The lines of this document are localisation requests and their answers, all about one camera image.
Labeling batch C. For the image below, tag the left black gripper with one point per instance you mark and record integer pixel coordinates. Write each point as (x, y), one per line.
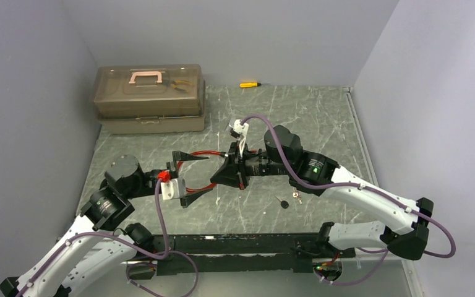
(174, 176)

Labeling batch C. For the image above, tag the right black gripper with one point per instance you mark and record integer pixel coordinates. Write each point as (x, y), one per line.
(240, 170)

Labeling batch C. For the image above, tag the red cable lock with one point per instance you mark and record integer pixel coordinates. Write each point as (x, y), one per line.
(201, 155)

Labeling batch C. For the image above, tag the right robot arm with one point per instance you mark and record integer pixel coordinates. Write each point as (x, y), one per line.
(397, 226)

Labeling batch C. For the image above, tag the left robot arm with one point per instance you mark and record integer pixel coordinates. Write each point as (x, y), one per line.
(90, 248)

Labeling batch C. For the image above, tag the black head key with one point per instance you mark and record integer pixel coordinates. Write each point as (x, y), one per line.
(283, 203)

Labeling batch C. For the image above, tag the brown translucent plastic toolbox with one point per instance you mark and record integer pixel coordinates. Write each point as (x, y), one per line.
(147, 107)

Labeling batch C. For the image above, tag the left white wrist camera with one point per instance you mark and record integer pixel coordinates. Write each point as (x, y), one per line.
(175, 190)

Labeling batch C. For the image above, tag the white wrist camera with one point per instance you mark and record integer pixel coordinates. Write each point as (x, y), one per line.
(175, 190)
(239, 131)

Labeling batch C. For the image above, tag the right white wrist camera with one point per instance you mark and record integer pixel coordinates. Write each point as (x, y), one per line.
(239, 131)

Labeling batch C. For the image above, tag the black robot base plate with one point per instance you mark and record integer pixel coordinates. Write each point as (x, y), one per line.
(297, 252)

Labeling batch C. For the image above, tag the yellow handled screwdriver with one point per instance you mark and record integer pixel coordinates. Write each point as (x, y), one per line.
(250, 85)

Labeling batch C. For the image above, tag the yellow handled pliers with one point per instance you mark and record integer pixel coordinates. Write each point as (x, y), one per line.
(182, 86)

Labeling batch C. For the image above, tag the pink toolbox handle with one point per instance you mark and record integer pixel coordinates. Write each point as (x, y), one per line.
(156, 74)

